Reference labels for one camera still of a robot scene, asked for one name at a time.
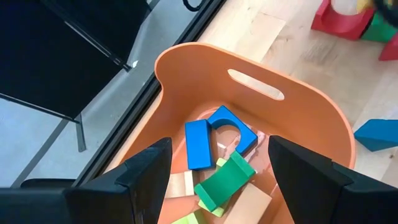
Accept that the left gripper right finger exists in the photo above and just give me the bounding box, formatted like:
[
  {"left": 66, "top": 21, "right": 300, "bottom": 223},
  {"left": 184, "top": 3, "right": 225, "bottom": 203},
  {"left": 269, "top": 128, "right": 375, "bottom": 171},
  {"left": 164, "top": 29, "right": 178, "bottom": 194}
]
[{"left": 267, "top": 134, "right": 398, "bottom": 224}]

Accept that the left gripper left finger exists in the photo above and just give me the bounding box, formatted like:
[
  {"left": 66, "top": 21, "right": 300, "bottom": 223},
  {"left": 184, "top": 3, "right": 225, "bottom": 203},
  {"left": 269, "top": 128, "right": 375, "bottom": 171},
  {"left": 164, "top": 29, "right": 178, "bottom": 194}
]
[{"left": 63, "top": 136, "right": 174, "bottom": 224}]

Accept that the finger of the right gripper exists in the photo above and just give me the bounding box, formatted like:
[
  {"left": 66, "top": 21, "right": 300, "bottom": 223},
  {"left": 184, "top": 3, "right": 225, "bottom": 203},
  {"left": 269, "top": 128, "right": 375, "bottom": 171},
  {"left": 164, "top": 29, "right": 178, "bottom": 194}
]
[{"left": 374, "top": 0, "right": 398, "bottom": 28}]

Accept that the natural wood block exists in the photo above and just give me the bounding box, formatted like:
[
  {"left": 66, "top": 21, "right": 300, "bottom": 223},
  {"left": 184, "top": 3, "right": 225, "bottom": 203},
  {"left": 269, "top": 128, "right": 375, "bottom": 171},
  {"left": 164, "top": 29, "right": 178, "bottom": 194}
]
[
  {"left": 164, "top": 170, "right": 197, "bottom": 199},
  {"left": 221, "top": 182, "right": 274, "bottom": 224}
]

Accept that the light green arch block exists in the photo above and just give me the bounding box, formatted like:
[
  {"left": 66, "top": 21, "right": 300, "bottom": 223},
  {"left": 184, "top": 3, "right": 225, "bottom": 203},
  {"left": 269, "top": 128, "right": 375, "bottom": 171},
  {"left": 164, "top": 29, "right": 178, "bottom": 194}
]
[{"left": 170, "top": 208, "right": 210, "bottom": 224}]

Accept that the blue arch block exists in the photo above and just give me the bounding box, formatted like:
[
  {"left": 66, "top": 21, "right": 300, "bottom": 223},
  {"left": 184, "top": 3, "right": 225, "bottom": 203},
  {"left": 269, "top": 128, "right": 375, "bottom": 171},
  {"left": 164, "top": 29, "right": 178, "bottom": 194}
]
[
  {"left": 184, "top": 118, "right": 215, "bottom": 172},
  {"left": 207, "top": 105, "right": 259, "bottom": 157}
]

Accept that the blue triangle block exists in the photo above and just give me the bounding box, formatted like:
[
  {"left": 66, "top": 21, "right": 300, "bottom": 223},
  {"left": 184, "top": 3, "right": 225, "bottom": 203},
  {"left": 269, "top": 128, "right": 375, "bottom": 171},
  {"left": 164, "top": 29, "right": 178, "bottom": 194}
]
[{"left": 353, "top": 118, "right": 398, "bottom": 153}]

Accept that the red arch block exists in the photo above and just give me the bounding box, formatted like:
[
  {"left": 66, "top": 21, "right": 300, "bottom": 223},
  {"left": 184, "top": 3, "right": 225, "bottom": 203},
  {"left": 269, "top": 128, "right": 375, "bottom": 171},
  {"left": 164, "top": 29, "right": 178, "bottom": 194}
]
[{"left": 310, "top": 0, "right": 376, "bottom": 42}]

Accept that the orange plastic bin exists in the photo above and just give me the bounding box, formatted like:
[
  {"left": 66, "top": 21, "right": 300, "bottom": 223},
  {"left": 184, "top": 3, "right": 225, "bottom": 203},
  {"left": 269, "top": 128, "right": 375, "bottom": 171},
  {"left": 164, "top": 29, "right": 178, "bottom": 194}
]
[{"left": 105, "top": 42, "right": 357, "bottom": 224}]

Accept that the black folding partition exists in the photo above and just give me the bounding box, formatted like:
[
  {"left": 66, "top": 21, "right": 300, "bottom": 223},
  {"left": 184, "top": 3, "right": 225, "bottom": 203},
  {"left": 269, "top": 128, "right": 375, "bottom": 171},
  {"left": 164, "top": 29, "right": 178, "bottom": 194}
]
[{"left": 0, "top": 0, "right": 154, "bottom": 153}]

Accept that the black aluminium table frame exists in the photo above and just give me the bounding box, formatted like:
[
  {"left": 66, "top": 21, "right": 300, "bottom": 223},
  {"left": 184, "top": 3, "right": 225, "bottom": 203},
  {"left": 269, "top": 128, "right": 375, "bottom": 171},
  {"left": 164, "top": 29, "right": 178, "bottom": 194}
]
[{"left": 73, "top": 0, "right": 228, "bottom": 188}]

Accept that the black looped cable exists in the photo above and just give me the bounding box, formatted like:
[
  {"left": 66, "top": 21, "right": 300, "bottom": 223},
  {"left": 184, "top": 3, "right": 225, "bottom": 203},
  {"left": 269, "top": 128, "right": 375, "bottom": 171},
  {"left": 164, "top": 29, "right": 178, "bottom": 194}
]
[{"left": 182, "top": 0, "right": 203, "bottom": 12}]

